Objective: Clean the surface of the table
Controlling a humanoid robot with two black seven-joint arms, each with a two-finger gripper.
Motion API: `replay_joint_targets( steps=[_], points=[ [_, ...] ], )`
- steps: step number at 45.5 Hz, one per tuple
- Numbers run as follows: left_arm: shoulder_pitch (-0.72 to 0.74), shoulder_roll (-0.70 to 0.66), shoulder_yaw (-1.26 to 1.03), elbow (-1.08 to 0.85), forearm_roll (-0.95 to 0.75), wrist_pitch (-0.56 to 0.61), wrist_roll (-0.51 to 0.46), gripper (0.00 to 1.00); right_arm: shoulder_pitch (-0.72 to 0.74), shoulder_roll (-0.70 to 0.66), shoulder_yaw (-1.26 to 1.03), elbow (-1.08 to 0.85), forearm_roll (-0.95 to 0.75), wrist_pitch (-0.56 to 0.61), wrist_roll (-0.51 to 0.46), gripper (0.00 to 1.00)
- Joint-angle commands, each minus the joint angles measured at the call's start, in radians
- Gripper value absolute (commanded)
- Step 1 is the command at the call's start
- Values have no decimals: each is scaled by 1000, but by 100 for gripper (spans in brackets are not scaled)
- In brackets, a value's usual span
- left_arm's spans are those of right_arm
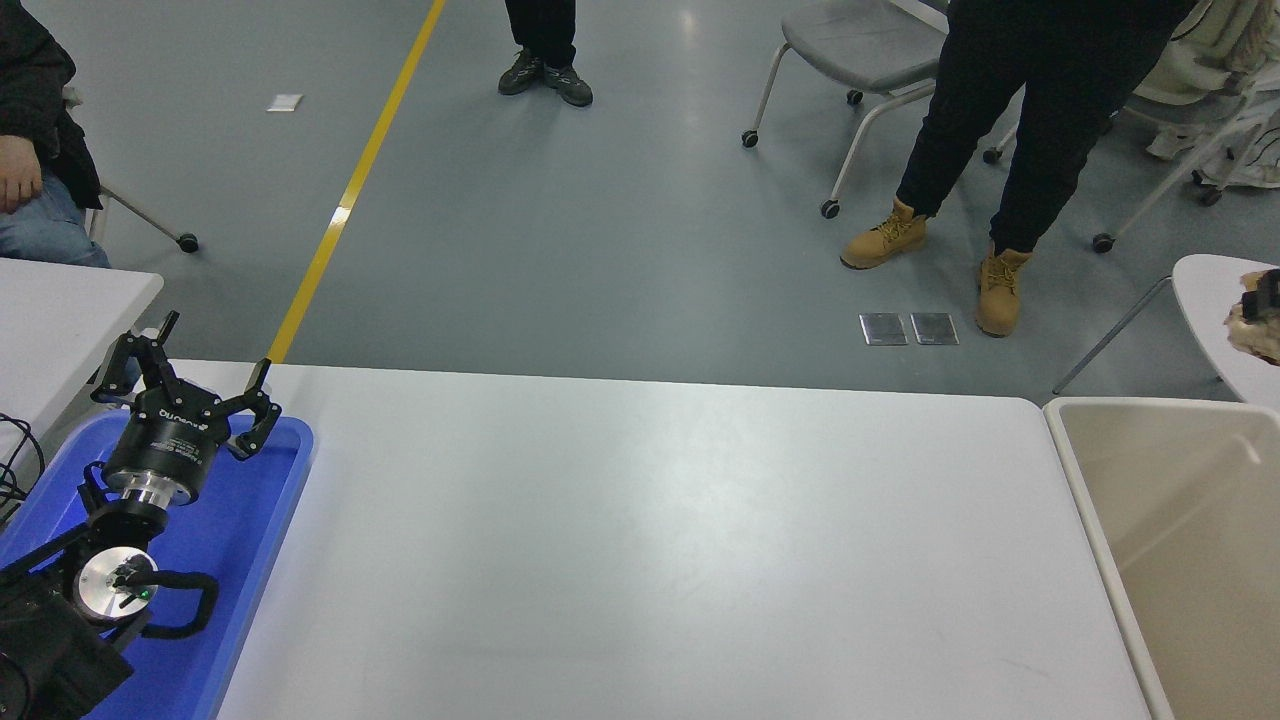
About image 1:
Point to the white rectangular side table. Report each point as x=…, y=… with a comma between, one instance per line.
x=50, y=320

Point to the cream coat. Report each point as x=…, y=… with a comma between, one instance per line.
x=1215, y=45

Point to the blue plastic tray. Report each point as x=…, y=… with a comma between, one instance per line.
x=240, y=540

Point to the person's hand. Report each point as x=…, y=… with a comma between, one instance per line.
x=20, y=175

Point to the person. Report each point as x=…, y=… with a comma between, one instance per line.
x=40, y=80
x=540, y=40
x=1040, y=110

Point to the grey seat wheeled chair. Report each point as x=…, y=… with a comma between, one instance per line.
x=850, y=45

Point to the large pale bin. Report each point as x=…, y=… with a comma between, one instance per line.
x=1180, y=520

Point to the white frame wheeled chair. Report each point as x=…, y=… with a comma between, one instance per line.
x=1103, y=242

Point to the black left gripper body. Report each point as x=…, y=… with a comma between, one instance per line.
x=165, y=440

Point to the white round side table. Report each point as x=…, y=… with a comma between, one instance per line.
x=1205, y=300

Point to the white paper scrap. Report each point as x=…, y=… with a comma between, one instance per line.
x=285, y=102

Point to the grey chair with casters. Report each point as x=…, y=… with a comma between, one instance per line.
x=187, y=242

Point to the tan paper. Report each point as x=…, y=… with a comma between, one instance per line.
x=1258, y=340

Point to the silver floor plate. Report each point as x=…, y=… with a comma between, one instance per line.
x=883, y=329
x=934, y=329

